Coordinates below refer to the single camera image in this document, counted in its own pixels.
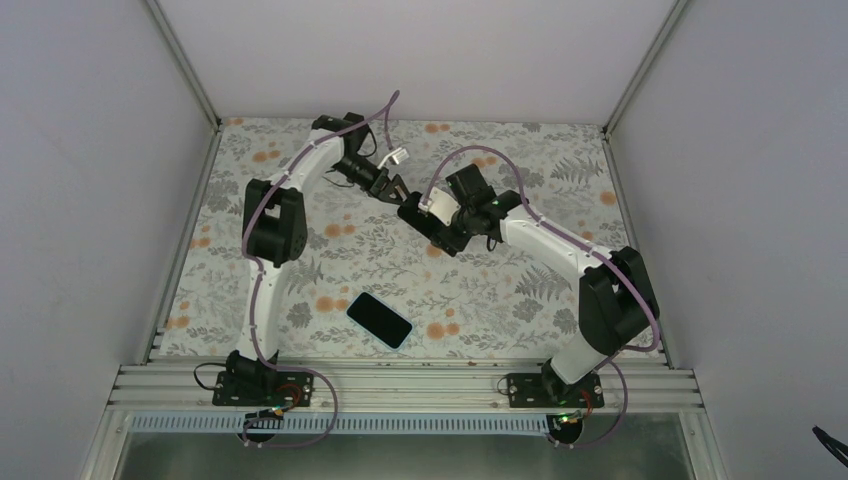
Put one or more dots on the floral patterned table mat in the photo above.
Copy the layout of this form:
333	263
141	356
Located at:
479	304

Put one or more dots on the right aluminium frame post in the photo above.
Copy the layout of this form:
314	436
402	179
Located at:
659	41

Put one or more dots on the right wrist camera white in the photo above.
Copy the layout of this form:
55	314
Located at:
440	205

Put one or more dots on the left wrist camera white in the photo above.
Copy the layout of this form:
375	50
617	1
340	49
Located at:
394	157

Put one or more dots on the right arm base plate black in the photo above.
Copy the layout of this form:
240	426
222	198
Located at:
535	390

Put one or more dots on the black object at right edge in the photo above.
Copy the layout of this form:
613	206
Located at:
832	445

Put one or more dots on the slotted grey cable duct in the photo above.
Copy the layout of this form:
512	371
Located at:
343	423

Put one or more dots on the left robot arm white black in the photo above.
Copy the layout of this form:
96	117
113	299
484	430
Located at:
275	233

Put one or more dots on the aluminium frame post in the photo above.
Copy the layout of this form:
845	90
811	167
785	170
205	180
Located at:
659	41
182	62

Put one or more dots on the left aluminium frame post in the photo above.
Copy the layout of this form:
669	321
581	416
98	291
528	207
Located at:
182	62

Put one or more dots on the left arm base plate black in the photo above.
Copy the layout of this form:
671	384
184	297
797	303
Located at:
286	389

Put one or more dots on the aluminium rail front frame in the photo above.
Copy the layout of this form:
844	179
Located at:
429	387

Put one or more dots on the black phone in blue case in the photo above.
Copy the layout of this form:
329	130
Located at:
380	320

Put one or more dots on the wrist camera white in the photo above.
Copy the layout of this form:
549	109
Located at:
440	205
394	157

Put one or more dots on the black phone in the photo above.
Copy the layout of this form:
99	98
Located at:
444	237
380	320

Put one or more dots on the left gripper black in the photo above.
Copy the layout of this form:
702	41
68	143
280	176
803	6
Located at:
391	186

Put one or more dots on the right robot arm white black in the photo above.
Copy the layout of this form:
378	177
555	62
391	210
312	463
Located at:
615	298

